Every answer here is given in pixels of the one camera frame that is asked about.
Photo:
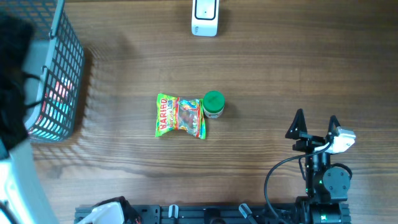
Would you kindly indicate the green Haribo candy bag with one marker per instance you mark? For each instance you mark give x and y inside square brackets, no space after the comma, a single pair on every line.
[176,113]

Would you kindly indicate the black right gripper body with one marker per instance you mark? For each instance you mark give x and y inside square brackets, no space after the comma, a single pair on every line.
[308,144]

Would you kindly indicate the green lid jar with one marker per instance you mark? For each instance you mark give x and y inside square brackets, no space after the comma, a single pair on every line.
[213,103]

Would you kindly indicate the white barcode scanner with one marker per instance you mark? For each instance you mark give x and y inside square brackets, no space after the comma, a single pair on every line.
[205,14]

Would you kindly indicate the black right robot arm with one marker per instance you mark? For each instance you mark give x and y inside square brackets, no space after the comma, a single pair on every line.
[327,184]

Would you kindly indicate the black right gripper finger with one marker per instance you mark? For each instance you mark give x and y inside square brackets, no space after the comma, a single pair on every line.
[298,128]
[333,125]

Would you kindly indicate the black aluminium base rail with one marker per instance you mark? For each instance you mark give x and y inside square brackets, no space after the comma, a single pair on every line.
[217,214]

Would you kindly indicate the dark grey plastic basket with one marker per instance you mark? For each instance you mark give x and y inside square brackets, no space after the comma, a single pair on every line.
[55,60]

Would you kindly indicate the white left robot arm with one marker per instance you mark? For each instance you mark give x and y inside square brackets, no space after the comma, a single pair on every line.
[23,199]

